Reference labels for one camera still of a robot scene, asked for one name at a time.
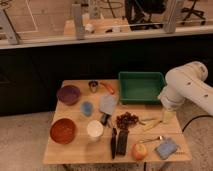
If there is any small blue bowl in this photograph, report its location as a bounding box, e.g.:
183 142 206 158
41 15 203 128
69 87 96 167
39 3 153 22
80 101 93 117

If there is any purple bowl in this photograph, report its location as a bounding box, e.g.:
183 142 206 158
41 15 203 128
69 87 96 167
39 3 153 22
56 85 81 105

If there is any white cup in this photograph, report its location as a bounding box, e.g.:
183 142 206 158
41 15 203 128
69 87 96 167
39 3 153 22
86 120 104 141

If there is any red bowl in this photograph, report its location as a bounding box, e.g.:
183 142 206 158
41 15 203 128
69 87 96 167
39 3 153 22
50 118 76 144

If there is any metal measuring cup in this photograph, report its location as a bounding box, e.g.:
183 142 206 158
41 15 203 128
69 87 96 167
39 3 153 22
88 80 98 93

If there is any bunch of dark grapes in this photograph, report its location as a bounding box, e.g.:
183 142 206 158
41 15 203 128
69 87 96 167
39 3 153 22
116 112 139 130

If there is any green plastic bin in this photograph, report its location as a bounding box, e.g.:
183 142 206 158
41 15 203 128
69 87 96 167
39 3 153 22
118 71 166 105

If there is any black office chair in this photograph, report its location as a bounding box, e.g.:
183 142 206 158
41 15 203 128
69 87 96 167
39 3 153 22
181 0 206 25

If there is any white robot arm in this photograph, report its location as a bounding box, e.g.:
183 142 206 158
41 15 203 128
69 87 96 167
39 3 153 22
158 61 213 124

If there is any blue sponge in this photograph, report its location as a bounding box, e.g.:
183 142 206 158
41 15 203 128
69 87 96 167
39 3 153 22
155 138 178 160

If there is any yellow banana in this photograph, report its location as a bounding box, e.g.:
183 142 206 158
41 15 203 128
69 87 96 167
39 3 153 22
140 118 161 131

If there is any black cable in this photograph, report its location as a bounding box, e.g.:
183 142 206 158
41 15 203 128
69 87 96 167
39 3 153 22
181 114 213 133

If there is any red apple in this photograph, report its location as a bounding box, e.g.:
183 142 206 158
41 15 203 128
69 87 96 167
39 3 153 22
131 143 148 161

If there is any black rectangular block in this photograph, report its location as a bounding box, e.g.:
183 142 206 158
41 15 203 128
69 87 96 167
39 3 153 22
116 130 129 155

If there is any grey-blue towel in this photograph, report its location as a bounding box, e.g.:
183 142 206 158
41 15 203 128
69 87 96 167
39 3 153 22
99 94 118 115

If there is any black knife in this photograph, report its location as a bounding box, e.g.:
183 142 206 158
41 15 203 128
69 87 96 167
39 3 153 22
110 127 117 159

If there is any wooden table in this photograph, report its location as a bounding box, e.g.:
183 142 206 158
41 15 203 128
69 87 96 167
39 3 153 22
43 80 191 164

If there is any metal spoon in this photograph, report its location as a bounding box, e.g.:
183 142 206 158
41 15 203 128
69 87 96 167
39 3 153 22
139 135 166 143

